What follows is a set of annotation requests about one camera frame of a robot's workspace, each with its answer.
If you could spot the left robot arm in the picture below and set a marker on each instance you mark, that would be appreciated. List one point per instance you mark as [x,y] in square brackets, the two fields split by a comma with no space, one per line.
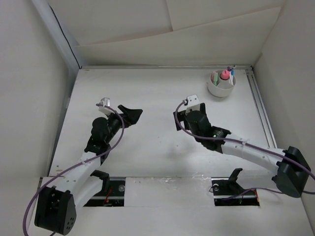
[57,205]

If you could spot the green highlighter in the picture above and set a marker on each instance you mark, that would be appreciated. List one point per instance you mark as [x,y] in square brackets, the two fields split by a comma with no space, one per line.
[216,79]

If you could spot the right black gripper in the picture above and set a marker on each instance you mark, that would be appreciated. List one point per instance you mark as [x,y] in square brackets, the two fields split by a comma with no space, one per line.
[181,116]

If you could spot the pink cap small bottle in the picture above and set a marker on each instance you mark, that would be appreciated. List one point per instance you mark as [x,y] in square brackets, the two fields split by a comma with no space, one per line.
[225,75]

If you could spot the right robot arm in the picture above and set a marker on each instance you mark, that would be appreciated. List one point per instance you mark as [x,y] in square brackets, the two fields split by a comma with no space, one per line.
[290,168]

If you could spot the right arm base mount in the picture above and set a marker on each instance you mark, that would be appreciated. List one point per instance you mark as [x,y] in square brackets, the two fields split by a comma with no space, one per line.
[228,193]

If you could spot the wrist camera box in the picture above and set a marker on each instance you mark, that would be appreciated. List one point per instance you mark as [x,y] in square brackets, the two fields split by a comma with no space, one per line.
[192,103]
[104,104]

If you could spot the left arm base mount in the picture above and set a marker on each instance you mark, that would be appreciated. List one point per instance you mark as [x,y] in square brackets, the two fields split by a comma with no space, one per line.
[111,196]

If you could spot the purple cap white marker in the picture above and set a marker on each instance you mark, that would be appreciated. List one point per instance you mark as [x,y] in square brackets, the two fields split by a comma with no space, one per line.
[231,77]

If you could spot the orange highlighter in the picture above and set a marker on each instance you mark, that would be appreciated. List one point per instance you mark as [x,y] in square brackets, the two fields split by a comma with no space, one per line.
[212,76]

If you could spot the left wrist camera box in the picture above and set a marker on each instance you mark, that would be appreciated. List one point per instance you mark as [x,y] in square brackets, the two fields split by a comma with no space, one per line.
[104,104]

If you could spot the white divided pen holder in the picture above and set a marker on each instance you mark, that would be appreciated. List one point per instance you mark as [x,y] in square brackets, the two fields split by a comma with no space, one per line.
[224,87]

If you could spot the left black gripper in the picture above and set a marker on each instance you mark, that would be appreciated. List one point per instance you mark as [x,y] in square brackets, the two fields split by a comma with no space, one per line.
[130,116]

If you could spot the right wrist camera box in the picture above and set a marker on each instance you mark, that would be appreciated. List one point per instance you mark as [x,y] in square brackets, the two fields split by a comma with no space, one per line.
[192,103]

